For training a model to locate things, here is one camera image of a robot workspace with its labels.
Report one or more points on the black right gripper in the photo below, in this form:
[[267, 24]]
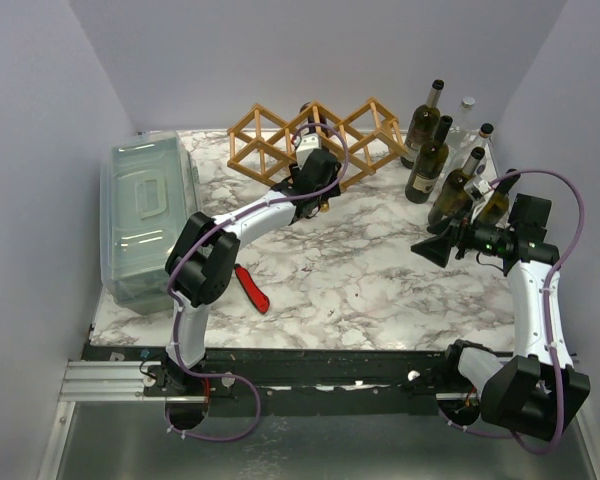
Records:
[[460, 239]]

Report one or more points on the green bottle silver foil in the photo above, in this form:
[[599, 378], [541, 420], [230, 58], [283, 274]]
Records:
[[452, 196]]

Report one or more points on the dark bottle black neck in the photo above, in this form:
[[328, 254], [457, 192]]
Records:
[[498, 204], [429, 164]]

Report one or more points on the clear squat glass bottle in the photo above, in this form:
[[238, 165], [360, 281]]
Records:
[[461, 127]]

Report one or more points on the green wine bottle brown label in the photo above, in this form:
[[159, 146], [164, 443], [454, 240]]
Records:
[[423, 124]]

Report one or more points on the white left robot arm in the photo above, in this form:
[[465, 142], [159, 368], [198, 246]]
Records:
[[202, 260]]

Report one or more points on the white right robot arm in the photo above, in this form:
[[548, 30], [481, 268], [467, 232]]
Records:
[[538, 392]]

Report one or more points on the wooden wine rack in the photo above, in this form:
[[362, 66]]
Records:
[[262, 144]]

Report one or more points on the red black utility knife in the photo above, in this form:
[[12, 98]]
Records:
[[256, 296]]

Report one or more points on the clear plastic storage box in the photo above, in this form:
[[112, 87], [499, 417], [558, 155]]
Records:
[[149, 187]]

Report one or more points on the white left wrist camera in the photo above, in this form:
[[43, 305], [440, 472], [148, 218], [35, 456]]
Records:
[[305, 145]]

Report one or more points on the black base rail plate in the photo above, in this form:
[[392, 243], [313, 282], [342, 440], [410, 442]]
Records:
[[287, 382]]

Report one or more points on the aluminium extrusion rail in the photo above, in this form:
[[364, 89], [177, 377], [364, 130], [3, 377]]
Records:
[[102, 381]]

